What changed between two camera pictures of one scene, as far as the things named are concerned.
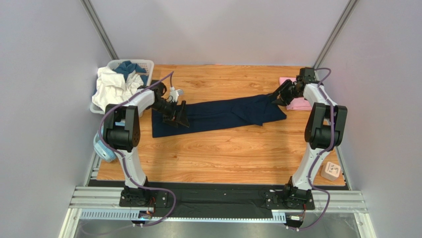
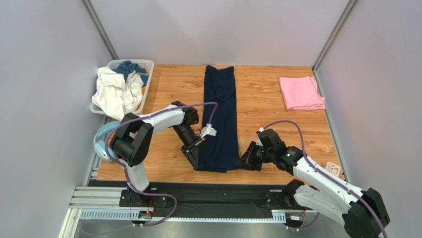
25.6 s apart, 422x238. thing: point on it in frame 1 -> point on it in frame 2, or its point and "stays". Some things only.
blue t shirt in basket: x=127 y=66 stays
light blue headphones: x=103 y=150 stays
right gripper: x=288 y=93 -> x=251 y=155
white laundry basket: x=147 y=65 stays
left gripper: x=180 y=115 -> x=193 y=150
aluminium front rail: x=93 y=203 stays
